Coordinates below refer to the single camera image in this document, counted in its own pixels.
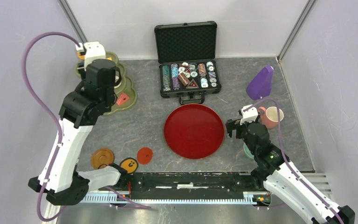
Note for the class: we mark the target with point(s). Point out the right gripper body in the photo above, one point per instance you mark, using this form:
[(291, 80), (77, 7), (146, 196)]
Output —
[(241, 132)]

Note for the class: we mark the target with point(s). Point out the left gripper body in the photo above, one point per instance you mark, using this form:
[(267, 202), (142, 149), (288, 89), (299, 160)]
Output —
[(86, 75)]

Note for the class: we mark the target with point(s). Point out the teal cup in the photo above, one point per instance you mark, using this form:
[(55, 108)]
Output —
[(247, 151)]

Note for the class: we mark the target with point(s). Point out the green three-tier dessert stand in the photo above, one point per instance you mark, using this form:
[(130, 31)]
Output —
[(124, 90)]

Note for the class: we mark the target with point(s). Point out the pink mug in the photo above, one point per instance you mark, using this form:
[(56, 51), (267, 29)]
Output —
[(270, 116)]

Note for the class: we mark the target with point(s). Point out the pink triangular cake slice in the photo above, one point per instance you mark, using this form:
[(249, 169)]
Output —
[(122, 99)]

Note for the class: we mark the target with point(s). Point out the brown wooden coaster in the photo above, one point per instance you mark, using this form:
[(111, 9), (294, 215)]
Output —
[(102, 158)]

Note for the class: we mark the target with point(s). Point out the red round coaster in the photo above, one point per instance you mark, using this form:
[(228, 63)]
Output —
[(144, 155)]

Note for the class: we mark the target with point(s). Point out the orange face coaster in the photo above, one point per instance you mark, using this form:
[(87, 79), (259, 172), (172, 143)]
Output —
[(129, 164)]

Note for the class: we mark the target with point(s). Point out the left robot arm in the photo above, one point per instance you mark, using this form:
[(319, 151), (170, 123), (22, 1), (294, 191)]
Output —
[(94, 96)]

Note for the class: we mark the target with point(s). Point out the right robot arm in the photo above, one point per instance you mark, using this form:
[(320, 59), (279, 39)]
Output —
[(277, 174)]

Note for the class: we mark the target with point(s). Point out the red round tray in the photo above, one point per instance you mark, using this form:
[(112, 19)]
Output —
[(194, 131)]

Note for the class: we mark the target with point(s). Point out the purple pitcher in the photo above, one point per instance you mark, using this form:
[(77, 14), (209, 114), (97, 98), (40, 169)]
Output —
[(261, 85)]

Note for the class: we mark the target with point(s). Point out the black poker chip case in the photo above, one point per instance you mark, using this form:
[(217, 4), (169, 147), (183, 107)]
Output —
[(186, 56)]

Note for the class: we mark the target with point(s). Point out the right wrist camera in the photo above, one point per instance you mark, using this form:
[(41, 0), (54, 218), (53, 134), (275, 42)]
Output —
[(249, 114)]

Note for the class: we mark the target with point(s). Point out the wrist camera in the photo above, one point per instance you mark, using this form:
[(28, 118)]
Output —
[(249, 114), (90, 51)]

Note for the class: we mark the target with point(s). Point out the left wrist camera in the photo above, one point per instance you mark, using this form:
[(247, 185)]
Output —
[(90, 51)]

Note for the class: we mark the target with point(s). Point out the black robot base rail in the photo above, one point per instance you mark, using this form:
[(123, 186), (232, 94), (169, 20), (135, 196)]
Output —
[(147, 189)]

